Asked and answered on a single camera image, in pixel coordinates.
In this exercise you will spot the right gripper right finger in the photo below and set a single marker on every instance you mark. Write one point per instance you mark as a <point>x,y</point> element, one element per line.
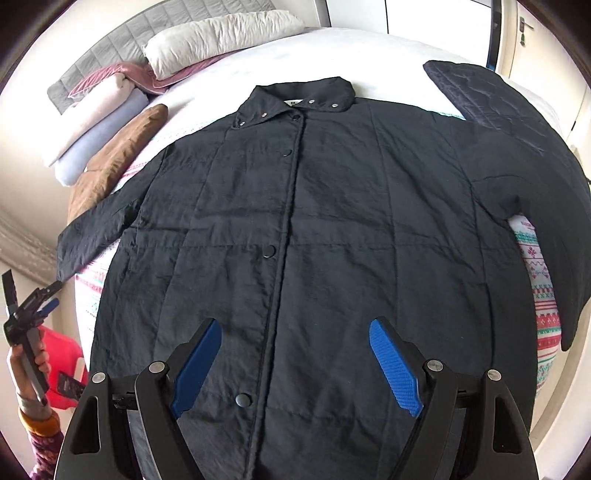
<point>426,389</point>

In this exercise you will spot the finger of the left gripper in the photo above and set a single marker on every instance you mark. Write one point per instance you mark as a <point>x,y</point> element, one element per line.
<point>48,295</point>
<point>9,291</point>

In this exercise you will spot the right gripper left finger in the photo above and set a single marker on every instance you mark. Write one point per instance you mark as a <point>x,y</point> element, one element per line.
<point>165,390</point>

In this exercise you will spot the black quilted coat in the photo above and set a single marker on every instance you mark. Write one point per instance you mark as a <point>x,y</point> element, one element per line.
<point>301,217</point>

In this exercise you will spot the left patterned sleeve forearm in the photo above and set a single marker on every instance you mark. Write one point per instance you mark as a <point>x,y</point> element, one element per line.
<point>43,428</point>

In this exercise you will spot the left hand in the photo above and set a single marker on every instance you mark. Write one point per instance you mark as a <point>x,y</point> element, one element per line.
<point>23,385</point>

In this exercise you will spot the red plastic stool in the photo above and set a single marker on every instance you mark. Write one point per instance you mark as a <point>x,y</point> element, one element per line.
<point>68,376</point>

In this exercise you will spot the blue-grey folded duvet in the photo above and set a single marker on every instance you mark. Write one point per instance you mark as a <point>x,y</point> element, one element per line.
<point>73,161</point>

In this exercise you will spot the patterned knit-print blanket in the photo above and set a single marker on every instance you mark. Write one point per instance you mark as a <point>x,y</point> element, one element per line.
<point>89,283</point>

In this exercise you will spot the brown cushion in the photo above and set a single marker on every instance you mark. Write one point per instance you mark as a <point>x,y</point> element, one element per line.
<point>107,166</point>

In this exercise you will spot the pink folded duvet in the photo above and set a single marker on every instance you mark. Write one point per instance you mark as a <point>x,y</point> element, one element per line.
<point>99,102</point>

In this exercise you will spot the mauve pillow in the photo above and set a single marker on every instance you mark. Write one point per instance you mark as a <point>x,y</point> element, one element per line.
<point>141,76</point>

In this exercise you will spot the grey padded headboard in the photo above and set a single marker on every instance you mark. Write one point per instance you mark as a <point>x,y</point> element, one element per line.
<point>125,42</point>

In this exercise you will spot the beige pillow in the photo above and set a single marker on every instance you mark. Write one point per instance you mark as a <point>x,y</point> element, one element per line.
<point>178,47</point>

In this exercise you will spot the cream door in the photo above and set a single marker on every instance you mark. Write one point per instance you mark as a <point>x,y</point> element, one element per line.
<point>543,68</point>

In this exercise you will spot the white grey wardrobe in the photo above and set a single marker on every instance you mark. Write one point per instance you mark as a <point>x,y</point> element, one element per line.
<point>460,28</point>

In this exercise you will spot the door handle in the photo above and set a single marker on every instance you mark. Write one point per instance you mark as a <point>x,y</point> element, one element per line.
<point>523,25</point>

